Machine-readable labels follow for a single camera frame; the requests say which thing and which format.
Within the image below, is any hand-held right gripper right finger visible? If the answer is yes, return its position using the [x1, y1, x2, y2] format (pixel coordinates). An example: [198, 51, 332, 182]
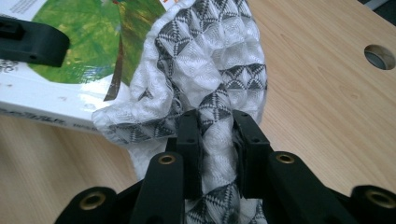
[232, 109, 272, 201]

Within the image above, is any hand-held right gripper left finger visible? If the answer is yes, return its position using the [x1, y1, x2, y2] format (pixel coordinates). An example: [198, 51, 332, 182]
[165, 108, 205, 201]

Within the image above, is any caterpillar picture book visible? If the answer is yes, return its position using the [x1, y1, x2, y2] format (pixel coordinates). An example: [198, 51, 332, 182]
[0, 0, 188, 135]

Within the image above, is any white patterned cloth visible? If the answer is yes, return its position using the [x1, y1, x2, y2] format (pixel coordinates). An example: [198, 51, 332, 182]
[92, 0, 269, 224]

